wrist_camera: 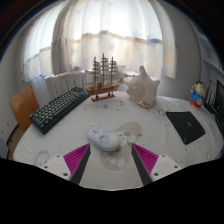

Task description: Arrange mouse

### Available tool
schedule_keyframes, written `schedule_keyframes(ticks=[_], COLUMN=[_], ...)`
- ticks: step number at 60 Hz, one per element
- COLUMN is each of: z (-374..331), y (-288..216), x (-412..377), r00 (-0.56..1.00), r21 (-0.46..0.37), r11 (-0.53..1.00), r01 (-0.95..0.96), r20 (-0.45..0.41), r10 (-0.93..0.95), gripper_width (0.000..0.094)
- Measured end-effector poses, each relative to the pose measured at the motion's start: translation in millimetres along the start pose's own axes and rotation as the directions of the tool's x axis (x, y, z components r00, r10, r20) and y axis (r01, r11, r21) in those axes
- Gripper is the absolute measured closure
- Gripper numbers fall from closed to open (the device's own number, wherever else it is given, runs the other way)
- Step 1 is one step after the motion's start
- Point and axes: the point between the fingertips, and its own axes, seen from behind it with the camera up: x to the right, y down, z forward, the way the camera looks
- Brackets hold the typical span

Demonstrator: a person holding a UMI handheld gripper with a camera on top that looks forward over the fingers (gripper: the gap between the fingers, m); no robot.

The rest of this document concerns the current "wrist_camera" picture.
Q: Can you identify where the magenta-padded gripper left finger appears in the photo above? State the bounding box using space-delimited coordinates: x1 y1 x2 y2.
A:
41 143 92 186

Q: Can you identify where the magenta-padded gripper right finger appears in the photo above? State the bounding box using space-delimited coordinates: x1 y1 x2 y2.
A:
131 143 184 186

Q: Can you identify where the white cartoon-print computer mouse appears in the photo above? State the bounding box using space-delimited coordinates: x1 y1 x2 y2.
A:
87 125 122 152

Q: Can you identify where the black mouse pad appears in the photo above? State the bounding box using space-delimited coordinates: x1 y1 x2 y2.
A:
165 110 207 146

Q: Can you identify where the white cartoon-print tablecloth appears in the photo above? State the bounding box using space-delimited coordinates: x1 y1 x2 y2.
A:
12 90 224 191

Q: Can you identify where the black mechanical keyboard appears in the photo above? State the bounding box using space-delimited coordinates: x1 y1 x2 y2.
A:
29 86 90 136

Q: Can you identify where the orange wooden chair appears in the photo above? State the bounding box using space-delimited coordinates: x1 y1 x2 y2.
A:
8 85 41 134

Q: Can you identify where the large white conch shell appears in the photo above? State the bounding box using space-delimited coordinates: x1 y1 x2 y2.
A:
125 65 161 109

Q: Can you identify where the cartoon boy figurine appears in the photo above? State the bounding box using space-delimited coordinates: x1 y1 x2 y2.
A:
190 80 207 109

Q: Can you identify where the black router with antennas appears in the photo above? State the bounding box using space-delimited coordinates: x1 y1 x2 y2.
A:
203 84 218 114

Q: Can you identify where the white radiator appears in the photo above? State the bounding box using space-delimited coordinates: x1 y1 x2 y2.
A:
44 69 98 101

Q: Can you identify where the black monitor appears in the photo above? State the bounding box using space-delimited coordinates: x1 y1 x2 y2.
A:
213 79 224 116

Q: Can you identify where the wooden model sailing ship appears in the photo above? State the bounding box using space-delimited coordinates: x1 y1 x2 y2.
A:
85 52 125 103

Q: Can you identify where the white shelf unit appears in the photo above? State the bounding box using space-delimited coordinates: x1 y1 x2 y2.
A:
196 29 224 88

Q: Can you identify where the sheer white star-print curtain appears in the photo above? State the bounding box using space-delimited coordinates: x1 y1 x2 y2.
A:
21 0 177 84

